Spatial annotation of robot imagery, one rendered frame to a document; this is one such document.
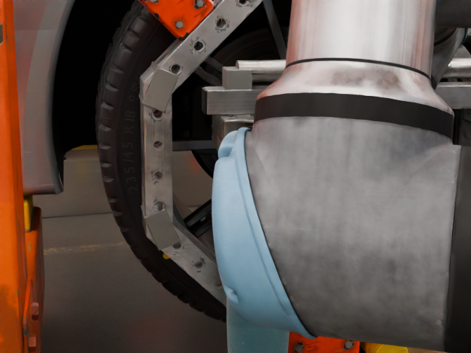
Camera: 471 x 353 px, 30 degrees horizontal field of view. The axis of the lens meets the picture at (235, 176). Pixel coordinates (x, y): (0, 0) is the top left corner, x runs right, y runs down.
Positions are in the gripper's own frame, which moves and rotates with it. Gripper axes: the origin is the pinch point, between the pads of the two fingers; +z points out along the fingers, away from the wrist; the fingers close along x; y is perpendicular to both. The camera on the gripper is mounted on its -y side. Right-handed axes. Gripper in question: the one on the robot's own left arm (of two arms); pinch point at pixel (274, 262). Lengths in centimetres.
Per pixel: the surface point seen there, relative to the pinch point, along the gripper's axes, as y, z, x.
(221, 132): -15.3, -11.7, 3.8
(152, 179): -30.6, -6.4, 22.2
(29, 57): -61, -15, 22
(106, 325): -99, 14, 164
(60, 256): -153, 1, 203
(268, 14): -30, -37, 24
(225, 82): -17.7, -17.1, 2.6
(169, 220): -27.1, -3.1, 26.6
